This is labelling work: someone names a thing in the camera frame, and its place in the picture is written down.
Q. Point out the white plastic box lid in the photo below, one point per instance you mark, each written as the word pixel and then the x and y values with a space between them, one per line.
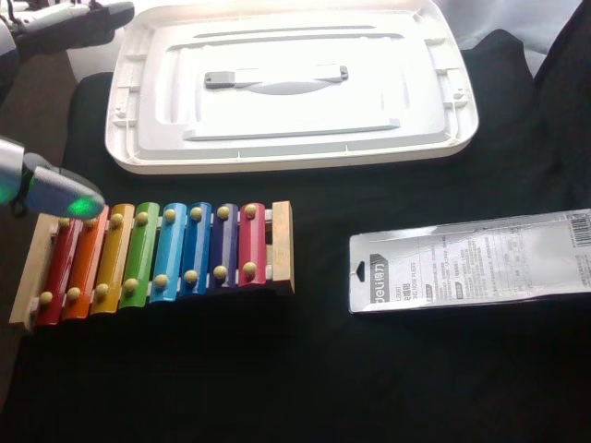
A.
pixel 295 124

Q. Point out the rainbow wooden xylophone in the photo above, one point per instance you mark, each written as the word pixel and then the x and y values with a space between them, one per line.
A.
pixel 168 254

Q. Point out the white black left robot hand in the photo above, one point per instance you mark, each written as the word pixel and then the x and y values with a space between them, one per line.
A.
pixel 55 16

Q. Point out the silver deli blister pack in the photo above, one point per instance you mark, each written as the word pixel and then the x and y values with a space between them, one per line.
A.
pixel 461 267

